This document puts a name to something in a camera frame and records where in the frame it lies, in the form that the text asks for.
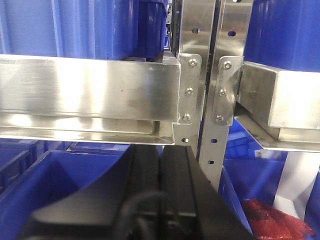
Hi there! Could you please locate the blue bin upper right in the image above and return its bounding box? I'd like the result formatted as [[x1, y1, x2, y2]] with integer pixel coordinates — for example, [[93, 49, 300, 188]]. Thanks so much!
[[244, 0, 320, 72]]

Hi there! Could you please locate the black sensor cable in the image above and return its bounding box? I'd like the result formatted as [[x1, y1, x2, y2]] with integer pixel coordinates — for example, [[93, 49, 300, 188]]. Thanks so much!
[[117, 191, 176, 240]]

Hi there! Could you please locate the right steel shelf beam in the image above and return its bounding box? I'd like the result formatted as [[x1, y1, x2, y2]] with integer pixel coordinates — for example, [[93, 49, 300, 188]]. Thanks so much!
[[233, 59, 320, 153]]

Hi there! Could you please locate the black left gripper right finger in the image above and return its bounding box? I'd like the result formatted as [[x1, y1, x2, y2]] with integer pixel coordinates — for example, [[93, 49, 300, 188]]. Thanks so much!
[[160, 145, 254, 240]]

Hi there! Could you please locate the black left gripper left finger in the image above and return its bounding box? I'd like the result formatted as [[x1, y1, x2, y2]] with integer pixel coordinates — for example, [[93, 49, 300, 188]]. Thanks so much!
[[18, 145, 160, 240]]

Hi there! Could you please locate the red mesh bag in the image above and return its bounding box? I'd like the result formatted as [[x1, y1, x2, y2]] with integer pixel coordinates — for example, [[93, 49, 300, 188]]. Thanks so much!
[[242, 198, 315, 240]]

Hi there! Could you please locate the blue bin lower right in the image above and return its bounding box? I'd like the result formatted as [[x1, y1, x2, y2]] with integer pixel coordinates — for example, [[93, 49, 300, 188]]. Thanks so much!
[[218, 120, 320, 240]]

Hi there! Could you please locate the left steel shelf upright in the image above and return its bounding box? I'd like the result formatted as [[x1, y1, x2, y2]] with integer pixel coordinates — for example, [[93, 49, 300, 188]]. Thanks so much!
[[170, 0, 216, 155]]

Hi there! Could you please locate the right steel shelf upright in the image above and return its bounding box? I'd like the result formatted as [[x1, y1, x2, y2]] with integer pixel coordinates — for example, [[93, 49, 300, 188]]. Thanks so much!
[[198, 0, 254, 189]]

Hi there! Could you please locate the left steel shelf beam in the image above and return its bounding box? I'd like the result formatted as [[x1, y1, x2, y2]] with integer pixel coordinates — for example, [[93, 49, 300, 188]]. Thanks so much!
[[0, 51, 181, 145]]

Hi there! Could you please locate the steel shelf upright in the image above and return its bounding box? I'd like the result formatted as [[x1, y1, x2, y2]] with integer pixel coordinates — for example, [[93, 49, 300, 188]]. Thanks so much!
[[198, 0, 254, 189], [170, 0, 216, 155]]

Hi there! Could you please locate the blue bin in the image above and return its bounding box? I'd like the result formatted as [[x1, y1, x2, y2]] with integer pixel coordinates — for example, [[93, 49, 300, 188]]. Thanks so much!
[[218, 120, 320, 240], [0, 147, 129, 240], [0, 0, 168, 60], [244, 0, 320, 72]]

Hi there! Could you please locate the blue bin lower left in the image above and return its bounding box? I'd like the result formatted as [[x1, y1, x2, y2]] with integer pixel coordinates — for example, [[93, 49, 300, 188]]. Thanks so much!
[[0, 147, 129, 240]]

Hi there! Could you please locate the blue bin upper left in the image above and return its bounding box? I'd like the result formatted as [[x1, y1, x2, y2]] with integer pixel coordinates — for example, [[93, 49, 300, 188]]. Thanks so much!
[[0, 0, 168, 60]]

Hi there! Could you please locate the steel shelf beam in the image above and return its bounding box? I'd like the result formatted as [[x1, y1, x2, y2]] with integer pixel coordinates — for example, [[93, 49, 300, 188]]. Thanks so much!
[[233, 59, 320, 153], [0, 51, 181, 145]]

